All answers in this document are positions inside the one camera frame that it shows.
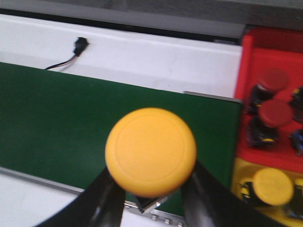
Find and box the yellow plastic tray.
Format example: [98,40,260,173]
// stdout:
[231,155,303,227]

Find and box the green conveyor belt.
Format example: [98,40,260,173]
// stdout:
[0,63,241,214]

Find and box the black red sensor cable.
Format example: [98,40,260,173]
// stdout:
[45,53,80,70]

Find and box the red mushroom push button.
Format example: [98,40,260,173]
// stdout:
[245,68,289,115]
[246,99,293,148]
[289,86,303,115]
[290,129,303,156]

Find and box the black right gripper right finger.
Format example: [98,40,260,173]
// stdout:
[181,161,283,227]

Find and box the black sensor block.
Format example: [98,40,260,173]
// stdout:
[73,37,89,57]

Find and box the grey stone countertop shelf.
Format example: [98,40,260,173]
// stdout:
[0,0,303,29]

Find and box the yellow mushroom push button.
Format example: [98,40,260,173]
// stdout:
[284,178,303,220]
[105,107,197,213]
[239,168,294,207]

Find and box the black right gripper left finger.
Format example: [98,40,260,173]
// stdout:
[37,168,125,227]

